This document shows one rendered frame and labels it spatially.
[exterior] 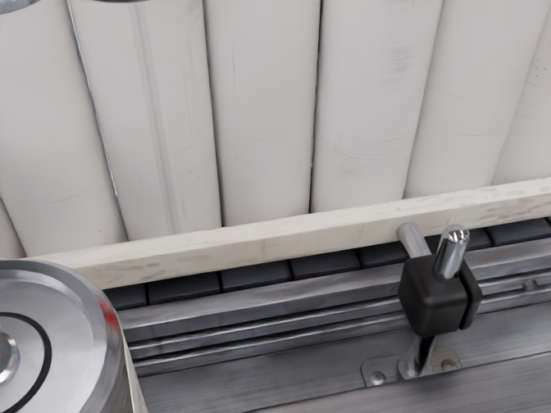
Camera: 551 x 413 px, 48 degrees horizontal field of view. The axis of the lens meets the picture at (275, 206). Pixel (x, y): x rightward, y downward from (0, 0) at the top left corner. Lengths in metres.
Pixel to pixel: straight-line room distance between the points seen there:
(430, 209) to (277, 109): 0.10
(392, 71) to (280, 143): 0.06
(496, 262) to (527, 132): 0.07
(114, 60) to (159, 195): 0.07
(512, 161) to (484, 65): 0.09
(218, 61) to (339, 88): 0.06
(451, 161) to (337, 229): 0.07
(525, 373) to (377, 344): 0.09
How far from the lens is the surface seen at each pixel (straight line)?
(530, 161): 0.37
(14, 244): 0.34
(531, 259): 0.37
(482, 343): 0.39
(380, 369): 0.36
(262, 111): 0.28
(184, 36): 0.25
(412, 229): 0.32
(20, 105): 0.26
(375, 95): 0.28
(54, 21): 0.25
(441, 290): 0.29
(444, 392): 0.31
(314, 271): 0.34
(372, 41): 0.27
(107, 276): 0.31
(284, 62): 0.27
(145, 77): 0.25
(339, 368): 0.36
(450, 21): 0.29
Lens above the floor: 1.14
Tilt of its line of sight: 45 degrees down
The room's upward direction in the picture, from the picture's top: straight up
